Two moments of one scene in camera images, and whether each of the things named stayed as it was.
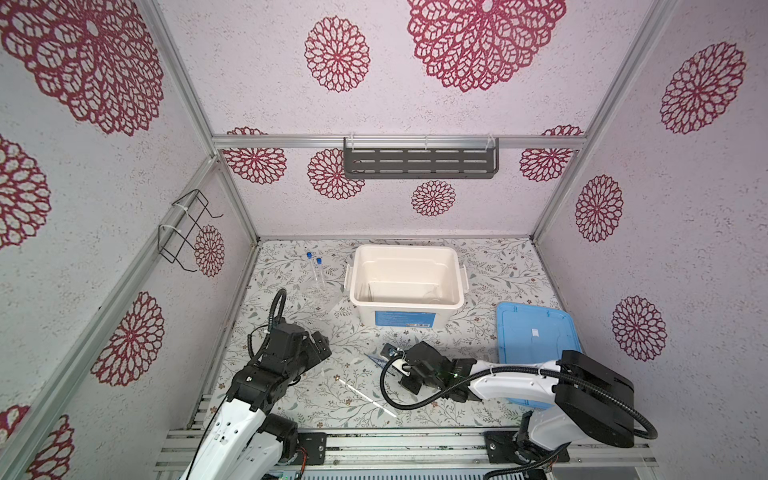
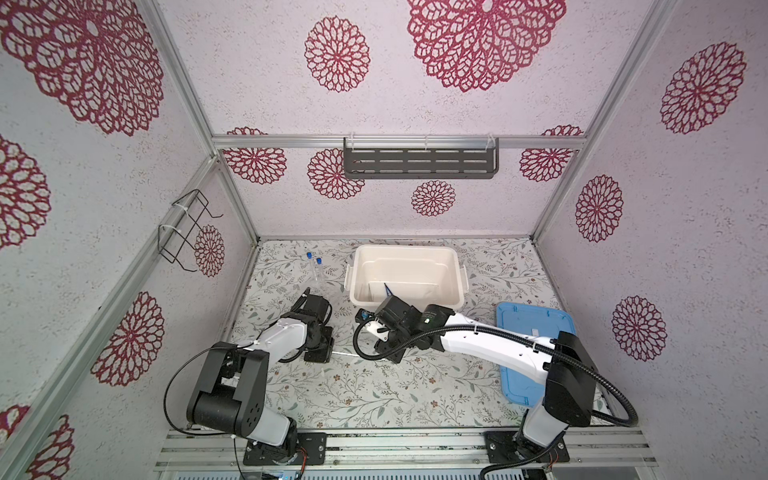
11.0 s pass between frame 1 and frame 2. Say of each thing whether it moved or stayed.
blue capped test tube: stayed
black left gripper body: moved
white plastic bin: stayed
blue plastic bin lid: stayed
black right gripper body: moved
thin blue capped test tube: stayed
